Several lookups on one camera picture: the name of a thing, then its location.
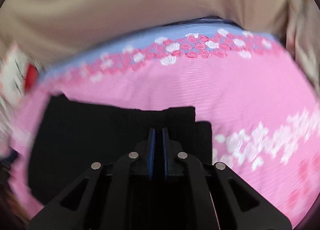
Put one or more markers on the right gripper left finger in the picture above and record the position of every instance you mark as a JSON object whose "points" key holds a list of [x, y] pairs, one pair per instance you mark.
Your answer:
{"points": [[98, 199]]}

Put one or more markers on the light floral patterned blanket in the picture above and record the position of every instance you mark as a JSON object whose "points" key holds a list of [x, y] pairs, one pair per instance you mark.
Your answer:
{"points": [[302, 37]]}

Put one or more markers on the black pants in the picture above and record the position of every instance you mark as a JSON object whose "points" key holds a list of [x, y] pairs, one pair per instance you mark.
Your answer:
{"points": [[73, 135]]}

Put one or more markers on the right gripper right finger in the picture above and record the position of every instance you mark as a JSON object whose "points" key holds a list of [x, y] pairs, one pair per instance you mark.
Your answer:
{"points": [[204, 196]]}

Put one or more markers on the white cartoon face pillow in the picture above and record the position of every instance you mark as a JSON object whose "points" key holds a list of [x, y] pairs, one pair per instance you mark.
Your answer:
{"points": [[14, 69]]}

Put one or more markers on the pink floral bed sheet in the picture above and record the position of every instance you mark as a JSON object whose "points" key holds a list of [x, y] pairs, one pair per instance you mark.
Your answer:
{"points": [[263, 112]]}

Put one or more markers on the beige duvet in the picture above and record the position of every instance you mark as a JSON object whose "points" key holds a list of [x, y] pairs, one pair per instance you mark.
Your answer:
{"points": [[52, 30]]}

